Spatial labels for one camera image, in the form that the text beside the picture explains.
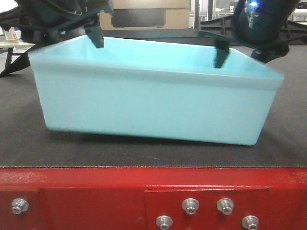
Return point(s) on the silver bolt far left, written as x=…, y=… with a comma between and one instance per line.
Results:
x=19, y=206

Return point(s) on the silver bolt upper middle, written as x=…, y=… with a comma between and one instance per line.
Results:
x=190, y=206

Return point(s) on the silver bolt upper right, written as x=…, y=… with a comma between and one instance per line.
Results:
x=225, y=205

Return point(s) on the cardboard box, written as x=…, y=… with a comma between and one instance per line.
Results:
x=147, y=14

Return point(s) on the silver bolt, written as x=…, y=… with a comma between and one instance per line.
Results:
x=225, y=205
x=164, y=222
x=19, y=206
x=250, y=222
x=190, y=206

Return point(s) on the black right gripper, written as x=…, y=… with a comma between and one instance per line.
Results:
x=262, y=25

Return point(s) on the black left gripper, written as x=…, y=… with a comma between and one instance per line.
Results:
x=52, y=21

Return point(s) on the silver bolt lower middle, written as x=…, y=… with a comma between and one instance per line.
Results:
x=164, y=222

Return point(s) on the light blue plastic bin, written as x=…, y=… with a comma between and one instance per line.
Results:
x=153, y=89

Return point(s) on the red conveyor frame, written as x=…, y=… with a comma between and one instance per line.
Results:
x=132, y=198

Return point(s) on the silver bolt lower right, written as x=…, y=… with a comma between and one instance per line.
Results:
x=250, y=222

